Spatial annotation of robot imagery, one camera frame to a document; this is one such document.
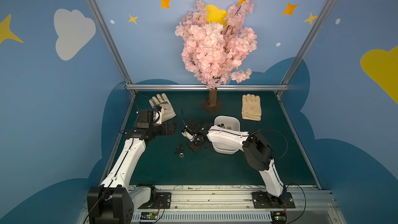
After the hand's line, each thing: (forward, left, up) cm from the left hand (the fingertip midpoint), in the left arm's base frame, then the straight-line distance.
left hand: (168, 123), depth 83 cm
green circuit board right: (-39, -57, -19) cm, 71 cm away
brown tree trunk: (+28, -26, -8) cm, 39 cm away
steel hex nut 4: (-11, -7, -16) cm, 21 cm away
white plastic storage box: (+11, -38, -14) cm, 42 cm away
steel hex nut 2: (+9, -37, -17) cm, 41 cm away
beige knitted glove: (+27, -55, -17) cm, 64 cm away
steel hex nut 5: (-9, -3, -17) cm, 19 cm away
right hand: (-4, -15, -15) cm, 21 cm away
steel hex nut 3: (-4, -6, -17) cm, 18 cm away
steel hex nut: (+10, -32, -16) cm, 38 cm away
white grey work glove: (+31, +12, -17) cm, 37 cm away
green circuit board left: (-40, +5, -18) cm, 44 cm away
